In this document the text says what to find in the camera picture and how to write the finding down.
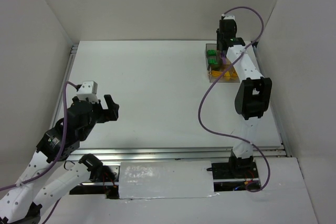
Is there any yellow striped lego brick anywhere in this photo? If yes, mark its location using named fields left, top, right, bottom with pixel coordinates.
left=223, top=71, right=231, bottom=81

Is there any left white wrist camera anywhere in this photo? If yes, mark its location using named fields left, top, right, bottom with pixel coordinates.
left=76, top=81, right=99, bottom=104

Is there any yellow flower lego brick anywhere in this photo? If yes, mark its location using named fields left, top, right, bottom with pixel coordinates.
left=211, top=70, right=223, bottom=78

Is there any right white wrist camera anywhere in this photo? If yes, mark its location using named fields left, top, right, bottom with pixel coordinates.
left=220, top=14, right=236, bottom=24

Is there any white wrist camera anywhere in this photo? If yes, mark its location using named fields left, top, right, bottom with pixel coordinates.
left=76, top=81, right=99, bottom=104
left=220, top=14, right=236, bottom=24

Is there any smoky grey container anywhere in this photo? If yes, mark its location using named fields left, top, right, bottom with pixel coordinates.
left=205, top=44, right=223, bottom=72

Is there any aluminium frame rail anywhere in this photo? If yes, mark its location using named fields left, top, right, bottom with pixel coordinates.
left=59, top=146, right=292, bottom=162

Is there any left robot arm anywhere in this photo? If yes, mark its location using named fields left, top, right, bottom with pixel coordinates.
left=1, top=94, right=119, bottom=223

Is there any small green lego brick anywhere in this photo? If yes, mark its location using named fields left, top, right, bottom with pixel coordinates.
left=206, top=49, right=217, bottom=57

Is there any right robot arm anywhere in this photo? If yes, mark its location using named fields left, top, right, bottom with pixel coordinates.
left=210, top=15, right=272, bottom=179

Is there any long front clear container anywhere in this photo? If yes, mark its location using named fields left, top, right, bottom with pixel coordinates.
left=207, top=65, right=240, bottom=83

